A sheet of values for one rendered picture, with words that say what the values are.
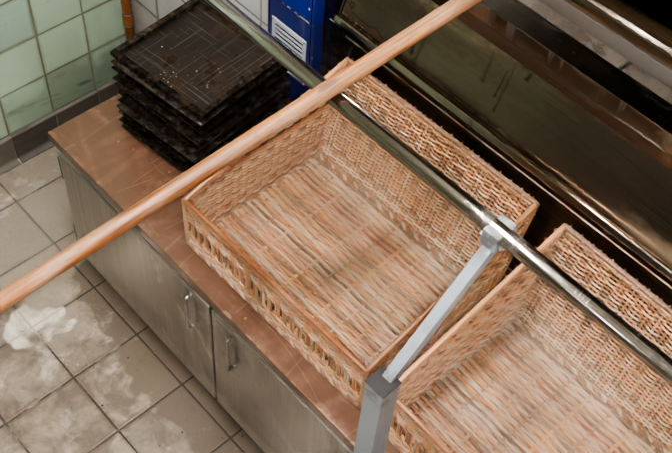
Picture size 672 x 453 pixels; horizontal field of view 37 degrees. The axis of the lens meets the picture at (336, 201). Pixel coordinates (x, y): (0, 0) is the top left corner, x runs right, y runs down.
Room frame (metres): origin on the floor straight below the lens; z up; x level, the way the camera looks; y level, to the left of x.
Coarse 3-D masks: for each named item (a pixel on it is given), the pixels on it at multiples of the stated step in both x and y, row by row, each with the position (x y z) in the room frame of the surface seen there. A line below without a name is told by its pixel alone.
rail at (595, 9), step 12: (576, 0) 1.18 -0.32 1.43; (588, 0) 1.17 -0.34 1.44; (588, 12) 1.16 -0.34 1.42; (600, 12) 1.15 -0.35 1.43; (612, 12) 1.15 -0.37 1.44; (612, 24) 1.14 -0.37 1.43; (624, 24) 1.13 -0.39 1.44; (624, 36) 1.12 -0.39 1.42; (636, 36) 1.11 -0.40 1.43; (648, 36) 1.11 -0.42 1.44; (648, 48) 1.09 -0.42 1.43; (660, 48) 1.08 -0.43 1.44; (660, 60) 1.07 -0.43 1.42
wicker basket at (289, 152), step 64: (320, 128) 1.57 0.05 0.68; (192, 192) 1.30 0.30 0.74; (256, 192) 1.43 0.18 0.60; (320, 192) 1.46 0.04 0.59; (384, 192) 1.45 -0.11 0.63; (512, 192) 1.30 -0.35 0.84; (256, 256) 1.26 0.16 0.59; (320, 256) 1.28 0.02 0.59; (384, 256) 1.30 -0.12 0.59; (448, 256) 1.30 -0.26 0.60; (512, 256) 1.24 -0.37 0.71; (320, 320) 1.12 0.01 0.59; (384, 320) 1.14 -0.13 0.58; (448, 320) 1.11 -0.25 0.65
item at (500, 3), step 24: (504, 0) 1.47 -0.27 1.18; (504, 24) 1.42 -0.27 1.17; (528, 24) 1.41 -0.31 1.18; (552, 24) 1.42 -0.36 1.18; (528, 48) 1.38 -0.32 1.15; (552, 48) 1.35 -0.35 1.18; (576, 48) 1.36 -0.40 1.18; (576, 72) 1.31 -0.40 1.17; (600, 72) 1.30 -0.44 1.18; (600, 96) 1.27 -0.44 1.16; (624, 96) 1.25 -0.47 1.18; (648, 96) 1.26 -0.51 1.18; (624, 120) 1.23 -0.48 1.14; (648, 120) 1.20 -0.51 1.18
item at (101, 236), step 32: (480, 0) 1.36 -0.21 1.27; (416, 32) 1.29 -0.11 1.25; (352, 64) 1.23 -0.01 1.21; (320, 96) 1.17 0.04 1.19; (256, 128) 1.11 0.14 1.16; (224, 160) 1.06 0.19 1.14; (160, 192) 1.00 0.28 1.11; (128, 224) 0.95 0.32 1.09; (64, 256) 0.89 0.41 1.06; (32, 288) 0.84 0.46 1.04
